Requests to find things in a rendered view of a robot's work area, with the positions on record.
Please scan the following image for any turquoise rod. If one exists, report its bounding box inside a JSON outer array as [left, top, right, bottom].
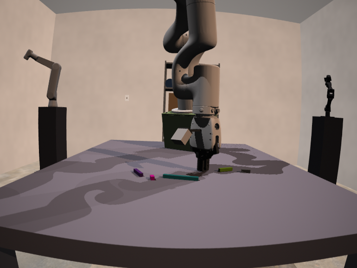
[[163, 174, 198, 181]]

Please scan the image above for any purple rod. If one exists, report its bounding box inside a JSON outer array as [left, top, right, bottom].
[[134, 168, 143, 177]]

